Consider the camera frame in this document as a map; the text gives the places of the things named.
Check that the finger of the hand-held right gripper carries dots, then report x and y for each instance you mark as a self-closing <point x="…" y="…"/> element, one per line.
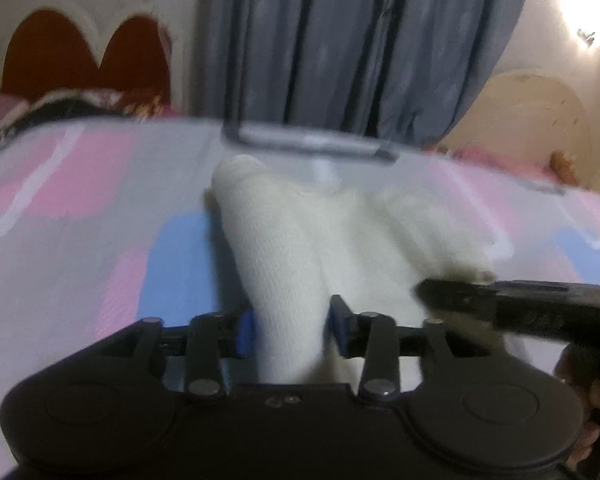
<point x="455" y="300"/>

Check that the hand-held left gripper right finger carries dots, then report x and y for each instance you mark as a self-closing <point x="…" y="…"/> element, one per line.
<point x="338" y="321"/>

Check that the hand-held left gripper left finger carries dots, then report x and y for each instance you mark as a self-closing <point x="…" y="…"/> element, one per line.
<point x="246" y="335"/>

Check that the cream knit sweater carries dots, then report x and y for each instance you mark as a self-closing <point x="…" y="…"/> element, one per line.
<point x="280" y="260"/>

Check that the person's right hand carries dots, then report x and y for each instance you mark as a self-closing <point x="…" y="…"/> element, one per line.
<point x="587" y="390"/>

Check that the pink cloth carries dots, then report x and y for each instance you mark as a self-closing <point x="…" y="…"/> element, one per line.
<point x="490" y="160"/>

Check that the pink blue grey bed sheet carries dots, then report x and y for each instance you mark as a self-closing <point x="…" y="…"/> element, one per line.
<point x="80" y="260"/>

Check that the cream arched headboard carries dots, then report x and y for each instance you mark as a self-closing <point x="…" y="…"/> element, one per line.
<point x="525" y="115"/>

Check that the blue-grey curtain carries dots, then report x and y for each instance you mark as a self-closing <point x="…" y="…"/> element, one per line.
<point x="355" y="45"/>

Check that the dark floral blanket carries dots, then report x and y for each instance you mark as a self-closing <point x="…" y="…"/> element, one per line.
<point x="80" y="102"/>

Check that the red and white headboard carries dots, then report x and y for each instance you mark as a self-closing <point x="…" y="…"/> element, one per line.
<point x="50" y="45"/>

